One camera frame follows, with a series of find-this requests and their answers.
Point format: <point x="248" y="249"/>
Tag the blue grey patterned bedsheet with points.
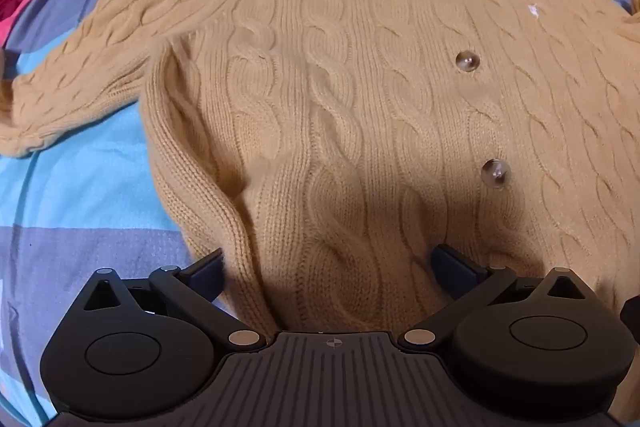
<point x="75" y="187"/>

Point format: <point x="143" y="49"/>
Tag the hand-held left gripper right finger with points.
<point x="452" y="269"/>

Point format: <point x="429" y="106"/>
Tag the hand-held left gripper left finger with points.
<point x="207" y="268"/>

